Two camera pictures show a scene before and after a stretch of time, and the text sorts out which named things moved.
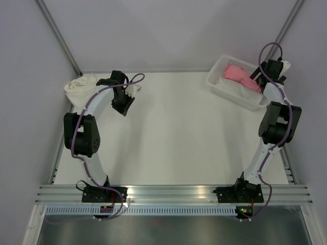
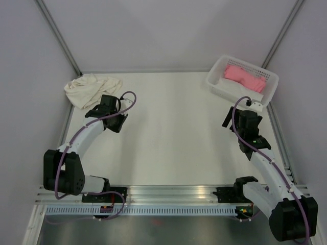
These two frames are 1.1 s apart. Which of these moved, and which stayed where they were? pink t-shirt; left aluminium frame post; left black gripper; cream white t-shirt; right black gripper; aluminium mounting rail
Moved: left black gripper; right black gripper
Stayed: pink t-shirt; left aluminium frame post; cream white t-shirt; aluminium mounting rail
